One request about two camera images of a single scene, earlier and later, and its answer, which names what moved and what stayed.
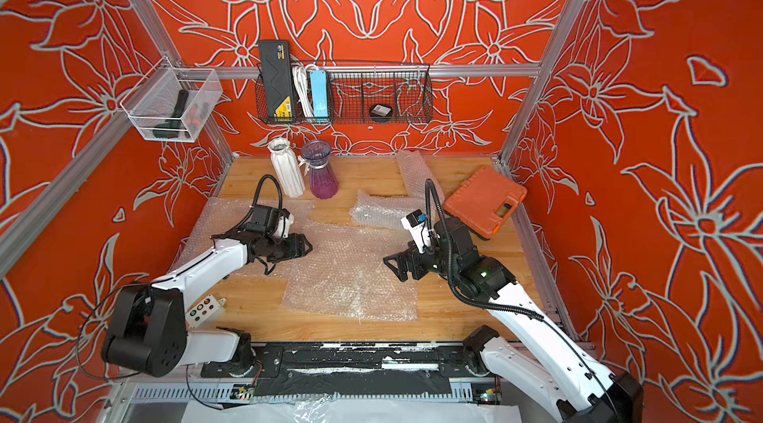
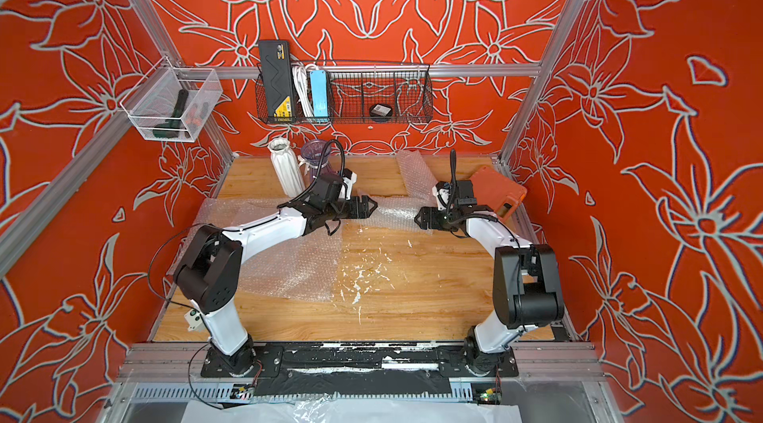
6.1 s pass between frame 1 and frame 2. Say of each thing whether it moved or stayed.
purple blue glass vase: stayed
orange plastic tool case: stayed
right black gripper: moved
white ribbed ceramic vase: stayed
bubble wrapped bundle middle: stayed
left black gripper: moved
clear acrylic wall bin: stayed
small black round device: stayed
